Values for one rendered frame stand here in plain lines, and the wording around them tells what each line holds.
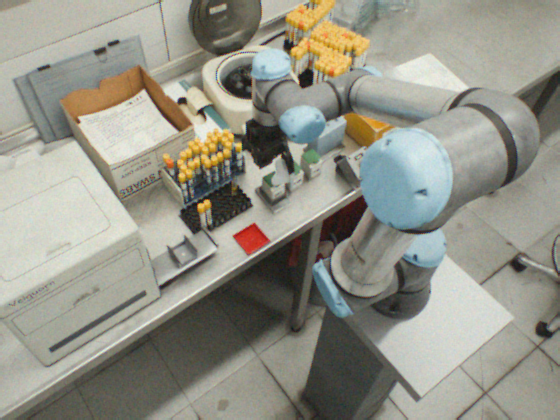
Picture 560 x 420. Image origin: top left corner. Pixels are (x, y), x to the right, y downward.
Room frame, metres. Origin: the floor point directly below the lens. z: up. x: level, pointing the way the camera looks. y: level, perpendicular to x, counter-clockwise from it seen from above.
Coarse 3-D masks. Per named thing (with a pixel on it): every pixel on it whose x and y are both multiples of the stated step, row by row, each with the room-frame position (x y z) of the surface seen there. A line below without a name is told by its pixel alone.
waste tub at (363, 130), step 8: (352, 120) 1.05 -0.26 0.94; (360, 120) 1.03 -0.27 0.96; (368, 120) 1.11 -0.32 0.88; (376, 120) 1.11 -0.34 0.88; (352, 128) 1.05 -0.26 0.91; (360, 128) 1.02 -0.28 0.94; (368, 128) 1.00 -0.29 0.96; (376, 128) 1.08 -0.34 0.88; (384, 128) 0.99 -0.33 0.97; (392, 128) 1.01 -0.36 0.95; (400, 128) 1.03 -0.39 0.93; (352, 136) 1.04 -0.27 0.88; (360, 136) 1.02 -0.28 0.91; (368, 136) 0.99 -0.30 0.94; (376, 136) 0.98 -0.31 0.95; (360, 144) 1.01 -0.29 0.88; (368, 144) 0.99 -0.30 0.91
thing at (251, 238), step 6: (246, 228) 0.72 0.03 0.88; (252, 228) 0.73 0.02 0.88; (258, 228) 0.72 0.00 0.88; (234, 234) 0.70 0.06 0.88; (240, 234) 0.71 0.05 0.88; (246, 234) 0.71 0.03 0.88; (252, 234) 0.71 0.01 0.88; (258, 234) 0.71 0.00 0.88; (264, 234) 0.71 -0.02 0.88; (240, 240) 0.69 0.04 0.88; (246, 240) 0.69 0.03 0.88; (252, 240) 0.69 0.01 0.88; (258, 240) 0.69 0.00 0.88; (264, 240) 0.69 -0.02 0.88; (270, 240) 0.69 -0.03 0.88; (246, 246) 0.67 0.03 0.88; (252, 246) 0.67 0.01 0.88; (258, 246) 0.67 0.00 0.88; (246, 252) 0.65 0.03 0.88; (252, 252) 0.66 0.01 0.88
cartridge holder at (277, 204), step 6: (258, 192) 0.83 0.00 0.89; (264, 192) 0.82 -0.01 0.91; (264, 198) 0.81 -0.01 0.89; (270, 198) 0.80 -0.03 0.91; (276, 198) 0.80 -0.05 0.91; (282, 198) 0.81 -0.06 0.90; (270, 204) 0.79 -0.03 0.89; (276, 204) 0.79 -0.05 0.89; (282, 204) 0.80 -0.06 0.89; (288, 204) 0.80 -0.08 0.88; (276, 210) 0.78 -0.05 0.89
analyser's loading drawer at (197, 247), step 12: (204, 228) 0.69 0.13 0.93; (192, 240) 0.67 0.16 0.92; (204, 240) 0.67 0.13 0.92; (168, 252) 0.63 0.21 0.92; (180, 252) 0.63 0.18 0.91; (192, 252) 0.63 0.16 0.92; (204, 252) 0.63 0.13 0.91; (156, 264) 0.60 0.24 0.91; (168, 264) 0.60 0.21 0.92; (180, 264) 0.59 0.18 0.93; (192, 264) 0.60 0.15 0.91; (156, 276) 0.57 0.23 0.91; (168, 276) 0.57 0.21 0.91
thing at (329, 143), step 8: (336, 120) 1.02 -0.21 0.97; (344, 120) 1.02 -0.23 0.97; (328, 128) 0.99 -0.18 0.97; (336, 128) 0.99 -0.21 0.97; (344, 128) 1.01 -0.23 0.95; (320, 136) 0.96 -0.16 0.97; (328, 136) 0.97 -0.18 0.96; (336, 136) 0.99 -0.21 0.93; (312, 144) 0.97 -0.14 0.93; (320, 144) 0.96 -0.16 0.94; (328, 144) 0.98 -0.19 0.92; (336, 144) 1.00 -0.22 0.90; (320, 152) 0.96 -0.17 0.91; (328, 152) 0.98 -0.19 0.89; (336, 152) 0.98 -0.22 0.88
